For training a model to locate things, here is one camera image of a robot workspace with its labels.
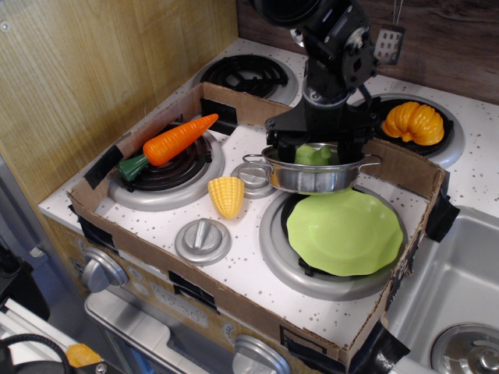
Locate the silver sink drain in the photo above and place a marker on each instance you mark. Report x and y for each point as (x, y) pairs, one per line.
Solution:
(465, 348)

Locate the light green toy broccoli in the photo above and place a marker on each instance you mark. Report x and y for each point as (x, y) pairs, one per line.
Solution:
(308, 155)

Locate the right silver oven knob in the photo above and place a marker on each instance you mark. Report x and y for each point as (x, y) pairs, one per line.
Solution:
(254, 356)

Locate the small steel pan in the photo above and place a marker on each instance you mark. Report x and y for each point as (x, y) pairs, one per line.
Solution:
(308, 179)

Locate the light green plastic plate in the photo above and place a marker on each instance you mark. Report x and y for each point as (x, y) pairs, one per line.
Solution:
(347, 233)

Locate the front silver stove knob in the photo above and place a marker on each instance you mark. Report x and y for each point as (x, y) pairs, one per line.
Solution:
(203, 242)

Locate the silver oven knob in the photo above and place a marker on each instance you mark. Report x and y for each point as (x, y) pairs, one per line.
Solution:
(101, 271)
(254, 356)

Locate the silver stove knob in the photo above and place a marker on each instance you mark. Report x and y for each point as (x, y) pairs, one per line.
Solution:
(203, 242)
(254, 178)

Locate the front right stove burner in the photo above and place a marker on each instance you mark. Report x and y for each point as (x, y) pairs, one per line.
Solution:
(290, 268)

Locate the left silver oven knob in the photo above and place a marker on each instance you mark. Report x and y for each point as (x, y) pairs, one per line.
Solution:
(101, 271)

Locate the orange toy carrot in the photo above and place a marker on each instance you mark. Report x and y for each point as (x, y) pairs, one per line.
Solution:
(162, 148)

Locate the middle silver stove knob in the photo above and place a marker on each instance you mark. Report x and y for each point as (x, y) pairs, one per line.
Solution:
(254, 178)

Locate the hanging silver slotted spatula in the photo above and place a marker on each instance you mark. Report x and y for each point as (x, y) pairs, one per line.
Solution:
(390, 38)

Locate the silver oven door handle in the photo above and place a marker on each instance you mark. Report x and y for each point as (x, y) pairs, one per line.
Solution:
(142, 338)

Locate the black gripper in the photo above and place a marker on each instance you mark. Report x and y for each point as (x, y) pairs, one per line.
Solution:
(349, 126)

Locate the orange toy pumpkin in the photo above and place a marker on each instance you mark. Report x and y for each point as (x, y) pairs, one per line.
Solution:
(414, 122)

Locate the brown cardboard fence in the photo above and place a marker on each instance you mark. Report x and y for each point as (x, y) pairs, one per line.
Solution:
(240, 289)

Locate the back right stove burner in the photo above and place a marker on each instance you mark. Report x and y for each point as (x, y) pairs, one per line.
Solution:
(446, 152)

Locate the yellow toy corn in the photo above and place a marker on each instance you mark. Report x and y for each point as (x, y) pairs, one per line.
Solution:
(227, 195)

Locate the silver sink basin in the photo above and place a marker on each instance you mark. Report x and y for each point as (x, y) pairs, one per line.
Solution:
(454, 281)

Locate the yellow object bottom left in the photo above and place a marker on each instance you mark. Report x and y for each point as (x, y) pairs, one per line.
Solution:
(80, 355)

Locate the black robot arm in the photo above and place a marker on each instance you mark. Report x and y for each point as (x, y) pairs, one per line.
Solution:
(336, 37)

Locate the back left stove burner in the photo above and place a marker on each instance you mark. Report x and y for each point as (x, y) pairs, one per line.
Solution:
(257, 75)

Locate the stove burner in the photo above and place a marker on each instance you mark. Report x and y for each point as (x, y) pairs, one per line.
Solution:
(257, 75)
(446, 152)
(290, 268)
(180, 182)

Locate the front left stove burner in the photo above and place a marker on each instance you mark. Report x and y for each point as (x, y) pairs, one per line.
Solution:
(180, 182)

